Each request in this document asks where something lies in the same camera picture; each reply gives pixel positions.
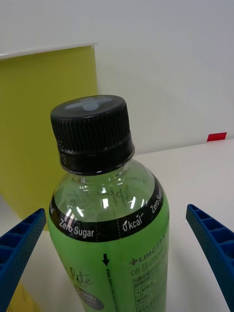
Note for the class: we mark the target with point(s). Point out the green label plastic bottle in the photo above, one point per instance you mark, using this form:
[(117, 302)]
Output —
[(107, 219)]

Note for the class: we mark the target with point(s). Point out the yellow-green plastic waste bin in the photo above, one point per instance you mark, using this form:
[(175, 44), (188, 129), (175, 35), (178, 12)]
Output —
[(31, 122)]

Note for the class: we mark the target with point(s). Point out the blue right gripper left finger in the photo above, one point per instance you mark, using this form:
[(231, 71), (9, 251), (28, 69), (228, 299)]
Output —
[(18, 248)]

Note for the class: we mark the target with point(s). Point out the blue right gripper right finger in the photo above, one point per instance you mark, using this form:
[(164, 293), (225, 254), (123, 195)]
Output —
[(217, 241)]

